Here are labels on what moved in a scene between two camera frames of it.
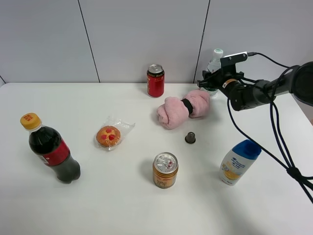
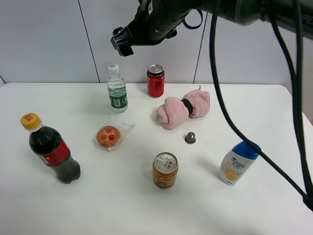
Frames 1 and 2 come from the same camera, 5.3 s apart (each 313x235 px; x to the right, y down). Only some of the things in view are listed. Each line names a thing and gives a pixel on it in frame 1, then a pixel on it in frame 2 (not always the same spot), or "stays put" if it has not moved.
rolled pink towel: [173, 113] stays put
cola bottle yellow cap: [48, 146] stays put
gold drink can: [165, 170] stays put
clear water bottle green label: [214, 65] to [117, 90]
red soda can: [155, 79] stays put
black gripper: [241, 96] to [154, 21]
